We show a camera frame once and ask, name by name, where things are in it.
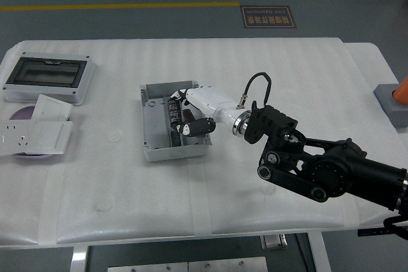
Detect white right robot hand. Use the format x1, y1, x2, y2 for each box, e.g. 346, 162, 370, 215
168, 86, 248, 138

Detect open grey junction box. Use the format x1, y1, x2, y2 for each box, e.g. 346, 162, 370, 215
139, 80, 212, 163

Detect grey box with dark window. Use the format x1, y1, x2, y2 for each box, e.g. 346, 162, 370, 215
1, 51, 97, 106

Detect brown floor sign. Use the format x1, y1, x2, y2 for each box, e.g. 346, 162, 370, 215
239, 5, 298, 30

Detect white foam mat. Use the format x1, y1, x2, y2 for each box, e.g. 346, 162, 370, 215
0, 38, 408, 246

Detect grey block base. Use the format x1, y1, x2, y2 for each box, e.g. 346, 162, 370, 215
373, 83, 408, 128

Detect white table leg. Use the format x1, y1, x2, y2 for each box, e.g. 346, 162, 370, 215
69, 245, 90, 272
307, 232, 332, 272

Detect purple round disc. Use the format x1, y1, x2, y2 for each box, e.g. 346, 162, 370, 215
8, 105, 55, 161

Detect white socket panel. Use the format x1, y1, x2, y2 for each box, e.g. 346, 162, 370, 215
0, 121, 38, 157

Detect black table control panel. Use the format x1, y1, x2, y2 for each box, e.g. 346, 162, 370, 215
356, 226, 408, 238

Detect metal rail inside box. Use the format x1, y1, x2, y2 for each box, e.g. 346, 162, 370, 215
163, 94, 184, 148

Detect grey metal bracket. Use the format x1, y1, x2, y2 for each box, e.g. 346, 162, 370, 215
259, 234, 288, 251

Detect white switch panel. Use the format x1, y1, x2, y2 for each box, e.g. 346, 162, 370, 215
31, 94, 73, 122
24, 120, 73, 155

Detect grey metal base plate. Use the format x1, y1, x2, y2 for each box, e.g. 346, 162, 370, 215
107, 261, 189, 272
187, 256, 269, 272

